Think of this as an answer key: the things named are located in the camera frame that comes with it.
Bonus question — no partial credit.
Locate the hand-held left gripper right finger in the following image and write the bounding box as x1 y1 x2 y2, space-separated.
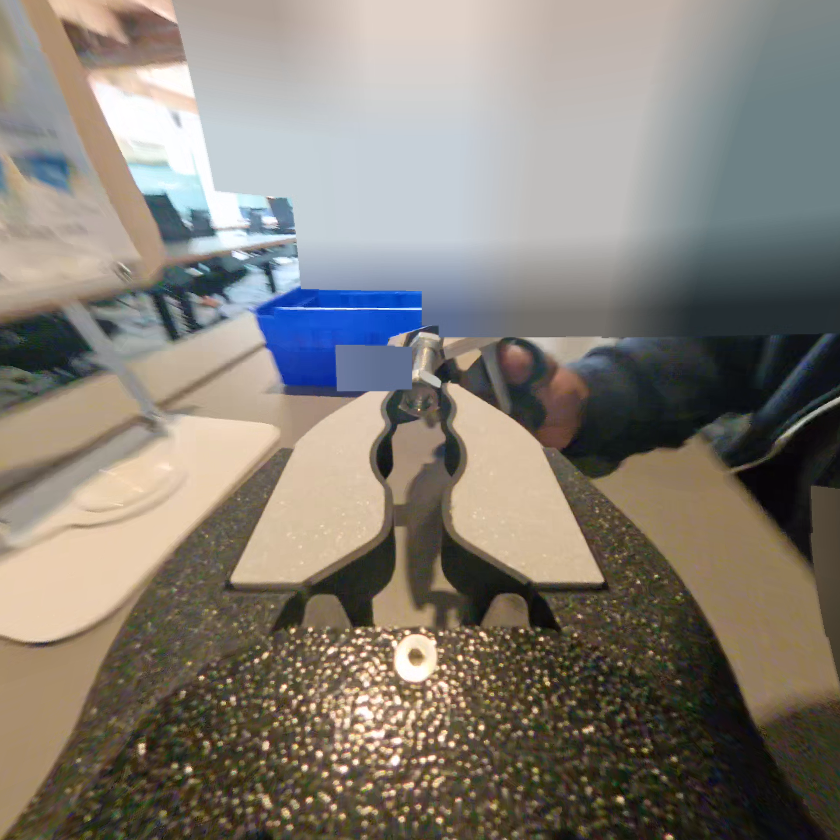
440 384 606 629

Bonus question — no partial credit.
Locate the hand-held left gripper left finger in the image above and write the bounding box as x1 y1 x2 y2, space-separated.
228 390 399 629

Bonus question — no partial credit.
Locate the metal hex bolt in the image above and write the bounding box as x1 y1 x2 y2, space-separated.
410 330 448 395

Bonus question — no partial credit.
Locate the person's right forearm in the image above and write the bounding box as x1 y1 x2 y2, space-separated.
563 336 788 463

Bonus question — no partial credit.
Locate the person's right hand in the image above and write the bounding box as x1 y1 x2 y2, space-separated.
497 343 592 454

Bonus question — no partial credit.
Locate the large blue plastic bin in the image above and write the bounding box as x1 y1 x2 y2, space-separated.
256 289 423 388

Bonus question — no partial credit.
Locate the white stand base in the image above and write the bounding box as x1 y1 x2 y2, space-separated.
0 415 282 644

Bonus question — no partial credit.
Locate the long grey office desk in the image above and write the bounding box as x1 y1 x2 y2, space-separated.
161 233 298 293

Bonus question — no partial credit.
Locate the metal stand pole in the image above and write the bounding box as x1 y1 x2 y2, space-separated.
62 298 173 434

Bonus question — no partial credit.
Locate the wooden sign board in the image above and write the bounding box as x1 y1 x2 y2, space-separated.
0 0 165 324

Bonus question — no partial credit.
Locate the printed instruction sheet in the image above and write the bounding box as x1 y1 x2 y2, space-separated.
0 0 142 283

